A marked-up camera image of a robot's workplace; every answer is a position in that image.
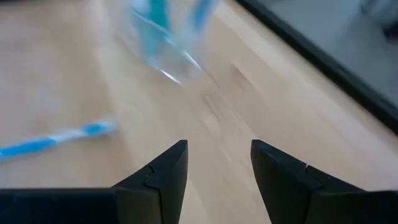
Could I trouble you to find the clear acrylic organizer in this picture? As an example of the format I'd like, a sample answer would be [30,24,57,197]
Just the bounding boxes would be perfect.
[119,0,220,85]

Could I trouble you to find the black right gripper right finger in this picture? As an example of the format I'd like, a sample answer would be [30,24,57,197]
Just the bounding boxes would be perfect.
[250,139,398,224]

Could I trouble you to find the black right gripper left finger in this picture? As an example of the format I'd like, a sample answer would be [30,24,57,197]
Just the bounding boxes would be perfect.
[0,139,189,224]

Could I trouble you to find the blue white toothbrush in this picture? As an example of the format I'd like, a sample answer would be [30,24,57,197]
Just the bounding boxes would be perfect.
[0,117,119,162]
[189,0,215,32]

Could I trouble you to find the teal mouthwash bottle white cap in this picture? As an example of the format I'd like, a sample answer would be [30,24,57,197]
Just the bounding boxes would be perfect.
[133,0,170,60]

